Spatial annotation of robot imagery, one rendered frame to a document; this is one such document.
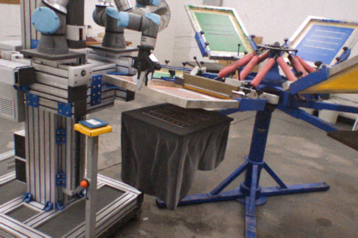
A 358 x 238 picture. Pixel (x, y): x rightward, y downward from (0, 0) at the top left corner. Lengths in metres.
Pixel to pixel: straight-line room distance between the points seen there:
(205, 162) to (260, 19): 4.90
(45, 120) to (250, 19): 5.07
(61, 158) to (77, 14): 0.89
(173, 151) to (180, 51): 5.98
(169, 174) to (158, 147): 0.15
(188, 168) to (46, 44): 0.94
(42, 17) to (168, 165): 0.91
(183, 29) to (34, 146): 5.64
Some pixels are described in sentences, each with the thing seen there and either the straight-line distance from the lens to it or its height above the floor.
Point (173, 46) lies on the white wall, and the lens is 7.81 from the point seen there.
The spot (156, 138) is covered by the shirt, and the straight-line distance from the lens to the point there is 1.87.
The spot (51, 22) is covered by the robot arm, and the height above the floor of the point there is 1.42.
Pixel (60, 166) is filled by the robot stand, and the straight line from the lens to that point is 2.40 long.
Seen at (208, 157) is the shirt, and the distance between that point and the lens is 2.04.
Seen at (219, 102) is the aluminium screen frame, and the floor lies 1.11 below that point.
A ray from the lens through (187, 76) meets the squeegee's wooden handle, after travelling 2.31.
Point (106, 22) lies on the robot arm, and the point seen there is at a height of 1.40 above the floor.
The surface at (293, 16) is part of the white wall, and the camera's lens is 6.45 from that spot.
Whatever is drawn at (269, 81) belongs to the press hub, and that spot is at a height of 1.05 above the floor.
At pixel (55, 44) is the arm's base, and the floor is 1.30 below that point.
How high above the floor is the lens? 1.56
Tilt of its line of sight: 18 degrees down
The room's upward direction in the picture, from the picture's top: 6 degrees clockwise
